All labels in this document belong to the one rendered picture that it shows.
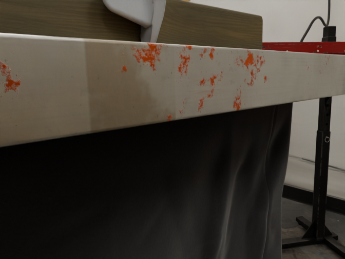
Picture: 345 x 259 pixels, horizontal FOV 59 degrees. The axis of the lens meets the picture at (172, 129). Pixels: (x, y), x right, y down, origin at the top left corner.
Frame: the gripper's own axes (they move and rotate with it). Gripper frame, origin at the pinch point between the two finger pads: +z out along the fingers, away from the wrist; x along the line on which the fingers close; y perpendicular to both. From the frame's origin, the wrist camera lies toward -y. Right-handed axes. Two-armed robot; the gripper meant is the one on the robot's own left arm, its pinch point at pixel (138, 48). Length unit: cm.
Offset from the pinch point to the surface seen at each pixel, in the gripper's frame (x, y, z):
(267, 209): 4.9, -16.6, 21.1
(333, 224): -46, -180, 101
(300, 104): -80, -200, 26
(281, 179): 5.2, -19.4, 17.4
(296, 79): 14.5, -4.3, 3.4
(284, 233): -61, -147, 101
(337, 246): -31, -147, 97
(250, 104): 14.5, 1.8, 4.8
